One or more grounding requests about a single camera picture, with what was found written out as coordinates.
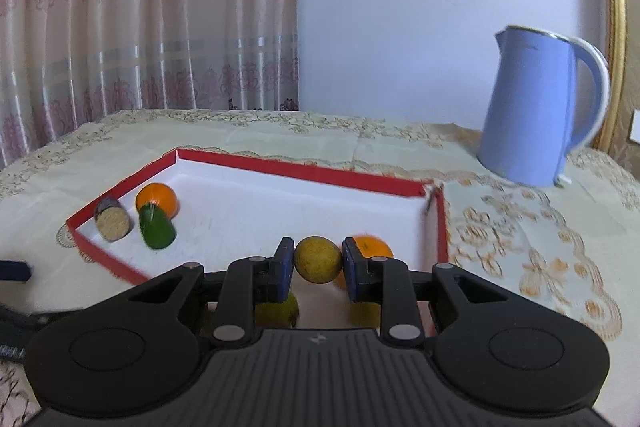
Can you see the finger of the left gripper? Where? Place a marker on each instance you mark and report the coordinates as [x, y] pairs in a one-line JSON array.
[[14, 271]]

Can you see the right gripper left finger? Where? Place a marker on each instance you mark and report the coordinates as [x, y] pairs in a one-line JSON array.
[[140, 349]]

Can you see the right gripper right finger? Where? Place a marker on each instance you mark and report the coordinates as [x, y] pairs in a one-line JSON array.
[[461, 346]]

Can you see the dark sugarcane piece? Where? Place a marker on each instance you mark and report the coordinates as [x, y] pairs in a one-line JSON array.
[[112, 220]]

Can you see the green cucumber end with stem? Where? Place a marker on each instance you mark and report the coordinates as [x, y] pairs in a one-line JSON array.
[[156, 228]]

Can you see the green tomato fruit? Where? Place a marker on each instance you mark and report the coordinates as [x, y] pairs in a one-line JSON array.
[[278, 315]]

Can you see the large orange mandarin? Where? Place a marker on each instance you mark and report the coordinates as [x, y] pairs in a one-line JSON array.
[[160, 195]]

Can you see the small orange mandarin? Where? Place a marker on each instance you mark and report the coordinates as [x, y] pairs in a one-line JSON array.
[[372, 246]]

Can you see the cream floral tablecloth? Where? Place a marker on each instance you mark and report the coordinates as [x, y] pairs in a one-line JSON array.
[[573, 248]]

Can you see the red shallow cardboard box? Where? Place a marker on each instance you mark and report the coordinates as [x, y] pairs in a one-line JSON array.
[[232, 207]]

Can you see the blue electric kettle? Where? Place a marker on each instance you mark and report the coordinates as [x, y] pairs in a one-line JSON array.
[[530, 125]]

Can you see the pink floral curtain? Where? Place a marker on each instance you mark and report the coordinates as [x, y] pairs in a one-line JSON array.
[[68, 62]]

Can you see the white wall switch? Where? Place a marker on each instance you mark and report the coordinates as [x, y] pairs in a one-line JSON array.
[[634, 133]]

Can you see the gold picture frame edge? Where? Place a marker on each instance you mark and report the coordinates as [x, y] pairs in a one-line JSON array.
[[616, 52]]

